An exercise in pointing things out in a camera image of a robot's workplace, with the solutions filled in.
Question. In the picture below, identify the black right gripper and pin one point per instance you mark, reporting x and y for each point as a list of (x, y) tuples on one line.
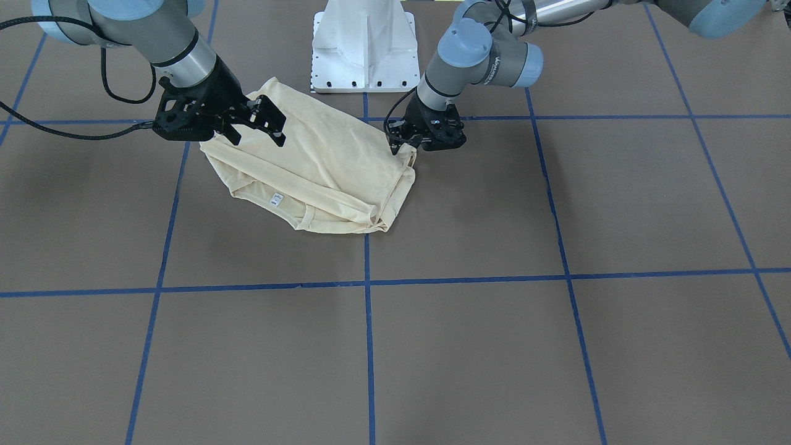
[(224, 88)]

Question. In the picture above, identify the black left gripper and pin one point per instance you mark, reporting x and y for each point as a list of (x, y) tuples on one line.
[(422, 114)]

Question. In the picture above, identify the beige long-sleeve printed shirt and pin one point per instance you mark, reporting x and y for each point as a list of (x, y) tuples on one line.
[(334, 175)]

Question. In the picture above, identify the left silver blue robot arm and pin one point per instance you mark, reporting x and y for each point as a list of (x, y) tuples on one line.
[(483, 45)]

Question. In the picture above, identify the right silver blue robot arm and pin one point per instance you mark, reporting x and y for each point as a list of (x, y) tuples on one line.
[(161, 31)]

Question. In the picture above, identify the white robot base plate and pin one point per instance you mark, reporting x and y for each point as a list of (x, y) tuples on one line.
[(364, 47)]

